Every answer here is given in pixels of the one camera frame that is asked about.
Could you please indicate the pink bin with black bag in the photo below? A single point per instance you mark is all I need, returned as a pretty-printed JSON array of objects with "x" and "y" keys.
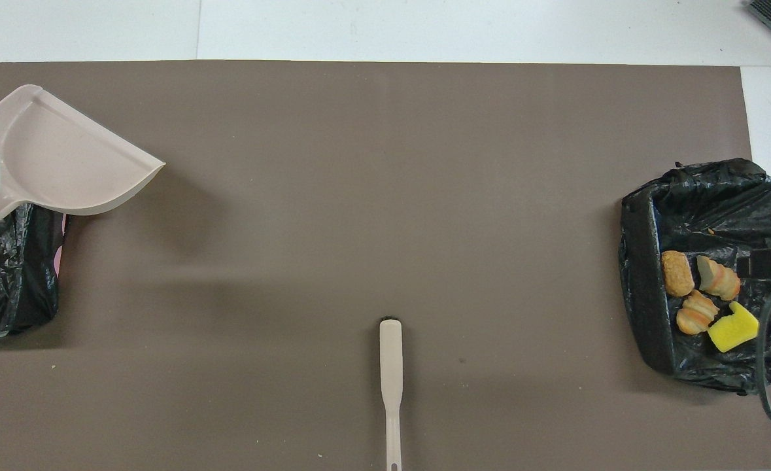
[{"x": 25, "y": 281}]

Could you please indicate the brown bread roll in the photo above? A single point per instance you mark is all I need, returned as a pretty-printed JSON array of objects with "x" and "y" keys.
[{"x": 677, "y": 273}]

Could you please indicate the brown table mat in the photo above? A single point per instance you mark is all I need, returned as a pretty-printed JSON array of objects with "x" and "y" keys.
[{"x": 293, "y": 261}]

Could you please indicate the striped croissant piece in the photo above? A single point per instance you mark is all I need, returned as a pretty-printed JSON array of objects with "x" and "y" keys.
[{"x": 698, "y": 313}]

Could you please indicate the curved green yellow sponge piece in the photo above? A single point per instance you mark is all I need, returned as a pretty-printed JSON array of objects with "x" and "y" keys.
[{"x": 732, "y": 327}]

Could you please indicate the beige plastic dustpan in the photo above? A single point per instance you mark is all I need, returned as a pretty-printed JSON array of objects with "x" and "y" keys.
[{"x": 65, "y": 157}]

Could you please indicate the bin lined with black bag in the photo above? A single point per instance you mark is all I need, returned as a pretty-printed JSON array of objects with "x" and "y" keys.
[{"x": 640, "y": 294}]

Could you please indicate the beige hand brush black bristles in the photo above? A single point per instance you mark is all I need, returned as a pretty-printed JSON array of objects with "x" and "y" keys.
[{"x": 391, "y": 360}]

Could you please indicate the pale torn bread piece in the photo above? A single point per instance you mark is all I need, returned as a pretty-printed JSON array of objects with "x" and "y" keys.
[{"x": 719, "y": 278}]

